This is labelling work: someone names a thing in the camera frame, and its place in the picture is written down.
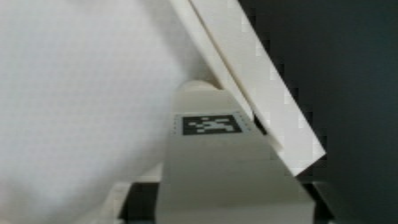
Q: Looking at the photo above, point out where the white desk top tray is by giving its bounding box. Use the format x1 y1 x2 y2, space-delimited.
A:
0 0 325 224

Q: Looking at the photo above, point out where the white desk leg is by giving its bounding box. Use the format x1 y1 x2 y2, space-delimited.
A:
154 81 316 224

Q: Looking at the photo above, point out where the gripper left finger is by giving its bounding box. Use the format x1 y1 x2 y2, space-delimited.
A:
99 182 158 224

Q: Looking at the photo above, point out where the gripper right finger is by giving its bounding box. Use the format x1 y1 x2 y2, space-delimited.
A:
302 182 336 224

